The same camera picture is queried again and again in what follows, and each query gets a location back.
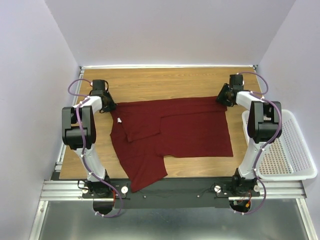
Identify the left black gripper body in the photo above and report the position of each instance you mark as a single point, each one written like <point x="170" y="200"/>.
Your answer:
<point x="110" y="104"/>

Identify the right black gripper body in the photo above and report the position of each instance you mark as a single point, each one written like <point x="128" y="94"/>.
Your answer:
<point x="223" y="95"/>

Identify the dark red t shirt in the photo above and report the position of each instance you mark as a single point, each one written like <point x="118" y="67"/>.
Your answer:
<point x="144" y="132"/>

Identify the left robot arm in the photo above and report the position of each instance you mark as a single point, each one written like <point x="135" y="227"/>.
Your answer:
<point x="80" y="135"/>

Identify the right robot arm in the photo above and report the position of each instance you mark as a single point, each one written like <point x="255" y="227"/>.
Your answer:
<point x="264" y="126"/>

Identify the white plastic basket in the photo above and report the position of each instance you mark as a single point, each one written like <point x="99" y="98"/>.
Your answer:
<point x="286" y="159"/>

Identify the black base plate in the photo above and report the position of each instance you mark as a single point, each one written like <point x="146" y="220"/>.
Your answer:
<point x="173" y="193"/>

